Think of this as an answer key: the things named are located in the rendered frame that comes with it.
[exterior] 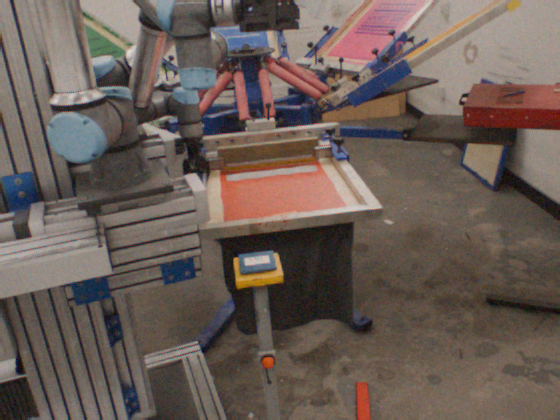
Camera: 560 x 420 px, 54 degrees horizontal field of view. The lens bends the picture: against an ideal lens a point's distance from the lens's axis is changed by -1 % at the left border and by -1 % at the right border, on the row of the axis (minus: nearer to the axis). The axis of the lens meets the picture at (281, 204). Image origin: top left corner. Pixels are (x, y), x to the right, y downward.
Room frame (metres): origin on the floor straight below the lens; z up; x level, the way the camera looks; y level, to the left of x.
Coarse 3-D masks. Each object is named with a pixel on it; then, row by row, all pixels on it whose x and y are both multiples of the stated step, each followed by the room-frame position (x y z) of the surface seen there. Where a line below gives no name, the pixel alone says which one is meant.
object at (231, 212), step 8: (248, 168) 2.15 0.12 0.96; (256, 168) 2.14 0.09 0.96; (264, 168) 2.14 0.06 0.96; (224, 176) 2.08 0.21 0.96; (272, 176) 2.03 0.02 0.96; (224, 184) 1.99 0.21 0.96; (232, 184) 1.98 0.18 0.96; (224, 192) 1.90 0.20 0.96; (232, 192) 1.90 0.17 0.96; (224, 200) 1.83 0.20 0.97; (232, 200) 1.82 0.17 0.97; (224, 208) 1.75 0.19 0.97; (232, 208) 1.75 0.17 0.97; (272, 208) 1.72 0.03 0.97; (280, 208) 1.71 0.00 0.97; (224, 216) 1.69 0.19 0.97; (232, 216) 1.68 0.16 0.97; (240, 216) 1.67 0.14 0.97; (248, 216) 1.67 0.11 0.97; (256, 216) 1.66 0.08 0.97; (264, 216) 1.66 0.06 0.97
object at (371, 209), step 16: (336, 160) 2.07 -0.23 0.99; (352, 176) 1.87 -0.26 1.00; (368, 192) 1.71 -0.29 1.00; (336, 208) 1.59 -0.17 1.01; (352, 208) 1.59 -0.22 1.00; (368, 208) 1.58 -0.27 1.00; (208, 224) 1.55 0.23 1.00; (224, 224) 1.54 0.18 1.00; (240, 224) 1.54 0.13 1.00; (256, 224) 1.54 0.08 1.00; (272, 224) 1.54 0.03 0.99; (288, 224) 1.55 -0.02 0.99; (304, 224) 1.55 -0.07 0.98; (320, 224) 1.56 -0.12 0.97
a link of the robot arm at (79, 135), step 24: (48, 0) 1.14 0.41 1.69; (72, 0) 1.17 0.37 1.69; (48, 24) 1.14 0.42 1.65; (72, 24) 1.16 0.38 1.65; (48, 48) 1.15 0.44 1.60; (72, 48) 1.15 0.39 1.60; (72, 72) 1.15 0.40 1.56; (72, 96) 1.14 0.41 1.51; (96, 96) 1.16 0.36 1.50; (72, 120) 1.11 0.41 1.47; (96, 120) 1.14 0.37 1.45; (120, 120) 1.24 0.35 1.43; (72, 144) 1.12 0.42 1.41; (96, 144) 1.12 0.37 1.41
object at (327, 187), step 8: (272, 168) 2.13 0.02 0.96; (280, 168) 2.12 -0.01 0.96; (320, 168) 2.08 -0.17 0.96; (280, 176) 2.03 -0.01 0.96; (320, 176) 1.99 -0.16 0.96; (320, 184) 1.91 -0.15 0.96; (328, 184) 1.90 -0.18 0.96; (328, 192) 1.82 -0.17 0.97; (336, 192) 1.82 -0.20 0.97; (328, 200) 1.75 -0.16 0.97; (336, 200) 1.74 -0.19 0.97; (288, 208) 1.71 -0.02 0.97; (296, 208) 1.70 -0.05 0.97; (304, 208) 1.70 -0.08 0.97; (312, 208) 1.69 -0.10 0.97; (320, 208) 1.69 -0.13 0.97; (328, 208) 1.68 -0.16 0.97
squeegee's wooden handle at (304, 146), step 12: (252, 144) 2.14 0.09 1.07; (264, 144) 2.13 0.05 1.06; (276, 144) 2.14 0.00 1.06; (288, 144) 2.14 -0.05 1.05; (300, 144) 2.14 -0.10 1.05; (312, 144) 2.15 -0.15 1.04; (228, 156) 2.12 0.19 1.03; (240, 156) 2.12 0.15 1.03; (252, 156) 2.13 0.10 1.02; (264, 156) 2.13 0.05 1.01; (276, 156) 2.13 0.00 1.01; (288, 156) 2.14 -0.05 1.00
